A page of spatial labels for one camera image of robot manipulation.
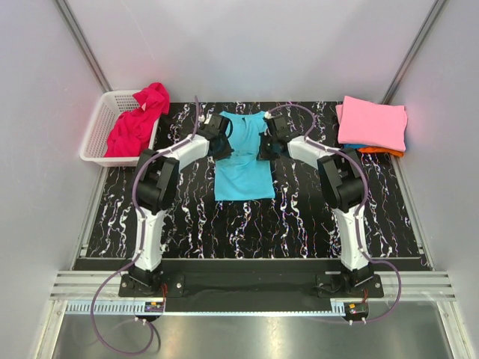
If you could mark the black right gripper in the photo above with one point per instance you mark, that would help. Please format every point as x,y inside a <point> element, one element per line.
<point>262,155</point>

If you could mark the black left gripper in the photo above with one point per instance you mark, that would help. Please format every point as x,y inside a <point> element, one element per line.
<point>224,154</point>

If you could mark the cyan t shirt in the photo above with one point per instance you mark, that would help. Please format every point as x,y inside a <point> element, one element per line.
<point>242,176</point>

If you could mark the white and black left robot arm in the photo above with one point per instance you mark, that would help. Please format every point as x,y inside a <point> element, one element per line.
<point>154,190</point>

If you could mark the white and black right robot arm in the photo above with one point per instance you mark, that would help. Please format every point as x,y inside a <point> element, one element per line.
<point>344,189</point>

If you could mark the blue folded t shirt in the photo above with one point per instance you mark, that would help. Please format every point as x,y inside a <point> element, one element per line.
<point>354,146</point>

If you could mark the red t shirt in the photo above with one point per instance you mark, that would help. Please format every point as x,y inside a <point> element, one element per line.
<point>132,130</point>

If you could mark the pink folded t shirt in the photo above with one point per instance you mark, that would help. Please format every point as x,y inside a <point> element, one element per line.
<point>370,124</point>

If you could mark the orange folded t shirt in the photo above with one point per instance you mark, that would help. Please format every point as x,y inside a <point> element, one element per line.
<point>395,153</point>

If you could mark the white plastic basket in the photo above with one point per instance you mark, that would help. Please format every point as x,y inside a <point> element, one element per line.
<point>108,109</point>

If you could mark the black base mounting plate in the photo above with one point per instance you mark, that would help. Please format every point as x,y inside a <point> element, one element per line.
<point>247,286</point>

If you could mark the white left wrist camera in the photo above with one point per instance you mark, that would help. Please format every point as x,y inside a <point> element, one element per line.
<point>203,119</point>

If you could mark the aluminium frame rail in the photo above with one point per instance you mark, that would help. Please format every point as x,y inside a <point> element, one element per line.
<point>416,285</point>

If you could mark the white slotted cable duct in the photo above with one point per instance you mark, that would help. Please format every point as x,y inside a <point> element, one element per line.
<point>115,307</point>

